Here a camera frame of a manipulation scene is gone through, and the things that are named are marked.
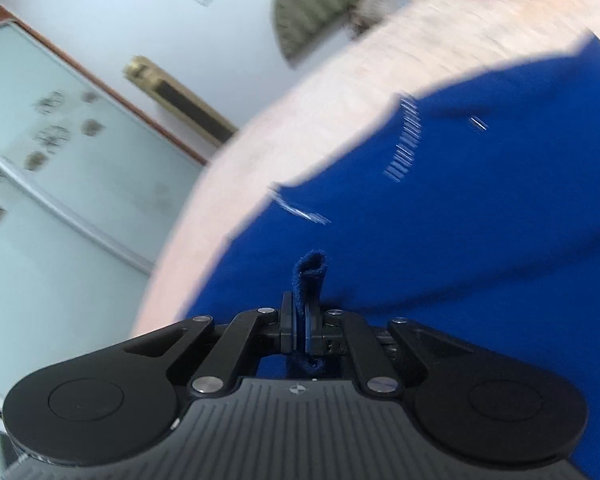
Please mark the bed with pink sheet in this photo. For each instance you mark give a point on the bed with pink sheet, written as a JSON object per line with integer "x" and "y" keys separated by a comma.
{"x": 330, "y": 110}

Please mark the green padded headboard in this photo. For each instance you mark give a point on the green padded headboard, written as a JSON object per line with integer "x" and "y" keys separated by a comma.
{"x": 310, "y": 5}

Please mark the gold standing air conditioner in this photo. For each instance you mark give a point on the gold standing air conditioner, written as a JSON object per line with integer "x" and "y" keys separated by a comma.
{"x": 180, "y": 100}

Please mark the blue knitted sweater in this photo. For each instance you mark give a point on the blue knitted sweater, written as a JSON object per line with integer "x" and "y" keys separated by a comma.
{"x": 430, "y": 235}

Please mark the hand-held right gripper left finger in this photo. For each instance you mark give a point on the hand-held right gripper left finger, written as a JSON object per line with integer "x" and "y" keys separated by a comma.
{"x": 287, "y": 325}

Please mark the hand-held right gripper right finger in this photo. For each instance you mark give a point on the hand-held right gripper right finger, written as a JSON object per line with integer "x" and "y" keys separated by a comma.
{"x": 311, "y": 330}

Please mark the frosted glass wardrobe door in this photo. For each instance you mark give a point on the frosted glass wardrobe door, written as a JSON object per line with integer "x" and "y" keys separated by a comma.
{"x": 55, "y": 185}

